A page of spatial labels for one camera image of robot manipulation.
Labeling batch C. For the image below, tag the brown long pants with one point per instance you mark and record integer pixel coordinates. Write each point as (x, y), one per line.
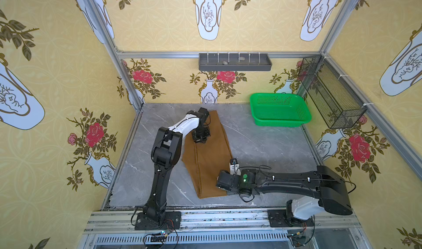
(204, 161)

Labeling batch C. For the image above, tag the aluminium front rail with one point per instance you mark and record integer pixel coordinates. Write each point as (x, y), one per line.
(113, 222)

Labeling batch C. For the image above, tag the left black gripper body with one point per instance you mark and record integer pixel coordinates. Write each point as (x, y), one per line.
(200, 138)

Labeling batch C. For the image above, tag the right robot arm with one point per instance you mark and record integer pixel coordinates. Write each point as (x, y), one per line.
(321, 190)

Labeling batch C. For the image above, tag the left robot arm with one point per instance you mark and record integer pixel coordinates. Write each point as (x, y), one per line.
(165, 154)

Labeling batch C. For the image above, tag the small circuit board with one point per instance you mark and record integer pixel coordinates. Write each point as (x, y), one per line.
(162, 238)

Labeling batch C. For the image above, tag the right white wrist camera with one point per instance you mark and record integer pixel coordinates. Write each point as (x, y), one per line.
(234, 167)

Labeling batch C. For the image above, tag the black wire mesh basket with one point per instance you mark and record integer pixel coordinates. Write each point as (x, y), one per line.
(339, 106)

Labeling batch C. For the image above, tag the grey wall shelf tray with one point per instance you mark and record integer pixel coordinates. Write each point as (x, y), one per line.
(255, 61)

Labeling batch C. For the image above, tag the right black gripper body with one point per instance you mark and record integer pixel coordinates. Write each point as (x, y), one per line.
(221, 180)

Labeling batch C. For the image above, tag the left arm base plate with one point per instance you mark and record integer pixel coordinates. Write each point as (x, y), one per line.
(171, 220)

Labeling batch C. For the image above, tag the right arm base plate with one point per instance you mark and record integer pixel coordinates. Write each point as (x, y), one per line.
(285, 218)

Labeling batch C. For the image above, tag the green plastic basket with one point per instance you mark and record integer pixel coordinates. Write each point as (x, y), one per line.
(279, 110)

